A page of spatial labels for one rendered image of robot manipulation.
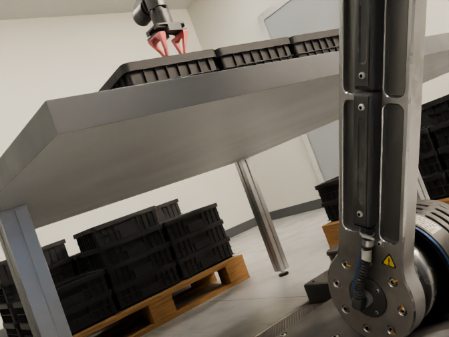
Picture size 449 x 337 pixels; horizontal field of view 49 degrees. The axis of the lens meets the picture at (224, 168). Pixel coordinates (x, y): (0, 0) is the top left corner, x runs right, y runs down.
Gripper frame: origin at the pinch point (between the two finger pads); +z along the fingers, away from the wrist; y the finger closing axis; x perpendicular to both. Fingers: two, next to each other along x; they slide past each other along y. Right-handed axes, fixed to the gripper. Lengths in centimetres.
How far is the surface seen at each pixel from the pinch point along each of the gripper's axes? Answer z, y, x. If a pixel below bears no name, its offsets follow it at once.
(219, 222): 59, -92, -124
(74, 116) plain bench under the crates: 28, 66, 59
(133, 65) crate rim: 3.5, 19.5, 6.3
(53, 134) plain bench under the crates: 29, 68, 57
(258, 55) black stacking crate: 6.3, -22.5, 10.3
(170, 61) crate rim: 4.1, 8.8, 7.6
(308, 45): 6.0, -44.7, 13.0
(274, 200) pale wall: 73, -315, -295
